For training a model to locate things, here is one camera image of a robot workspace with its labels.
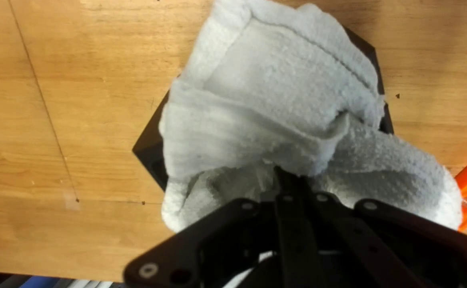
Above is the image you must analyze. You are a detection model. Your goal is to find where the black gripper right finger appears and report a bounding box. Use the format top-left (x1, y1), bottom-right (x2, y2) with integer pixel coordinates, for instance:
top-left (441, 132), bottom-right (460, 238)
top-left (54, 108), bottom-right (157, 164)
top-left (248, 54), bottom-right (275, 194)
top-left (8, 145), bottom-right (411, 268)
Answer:
top-left (296, 172), bottom-right (467, 288)

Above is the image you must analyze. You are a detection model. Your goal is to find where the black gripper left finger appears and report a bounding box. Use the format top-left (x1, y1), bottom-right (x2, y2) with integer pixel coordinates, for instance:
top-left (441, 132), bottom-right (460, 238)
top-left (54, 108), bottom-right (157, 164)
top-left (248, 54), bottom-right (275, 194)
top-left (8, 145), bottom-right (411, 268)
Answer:
top-left (121, 164), bottom-right (299, 288)

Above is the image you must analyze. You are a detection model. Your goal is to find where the black perforated box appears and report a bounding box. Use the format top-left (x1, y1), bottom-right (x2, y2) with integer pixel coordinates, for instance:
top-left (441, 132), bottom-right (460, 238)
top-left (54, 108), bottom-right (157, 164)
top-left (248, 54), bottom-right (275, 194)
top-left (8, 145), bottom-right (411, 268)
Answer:
top-left (131, 23), bottom-right (396, 191)

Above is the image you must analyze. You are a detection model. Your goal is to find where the white cloth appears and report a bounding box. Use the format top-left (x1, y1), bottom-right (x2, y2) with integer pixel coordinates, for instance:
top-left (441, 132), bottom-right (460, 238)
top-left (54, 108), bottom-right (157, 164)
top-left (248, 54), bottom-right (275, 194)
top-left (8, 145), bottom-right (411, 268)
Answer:
top-left (157, 0), bottom-right (465, 233)

